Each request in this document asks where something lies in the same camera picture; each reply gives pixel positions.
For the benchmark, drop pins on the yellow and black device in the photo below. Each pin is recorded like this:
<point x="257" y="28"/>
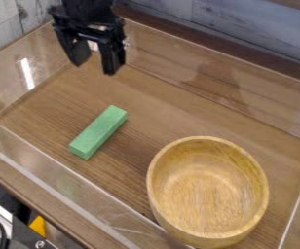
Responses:
<point x="25" y="230"/>

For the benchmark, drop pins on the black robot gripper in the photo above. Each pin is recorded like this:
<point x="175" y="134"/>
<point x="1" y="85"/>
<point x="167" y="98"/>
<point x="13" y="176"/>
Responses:
<point x="89" y="20"/>

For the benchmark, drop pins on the brown wooden bowl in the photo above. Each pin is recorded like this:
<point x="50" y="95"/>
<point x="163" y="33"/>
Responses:
<point x="208" y="191"/>

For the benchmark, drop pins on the green rectangular block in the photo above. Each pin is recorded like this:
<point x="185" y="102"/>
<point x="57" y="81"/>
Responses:
<point x="93" y="137"/>

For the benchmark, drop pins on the clear acrylic enclosure walls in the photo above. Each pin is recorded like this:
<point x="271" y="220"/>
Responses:
<point x="181" y="90"/>

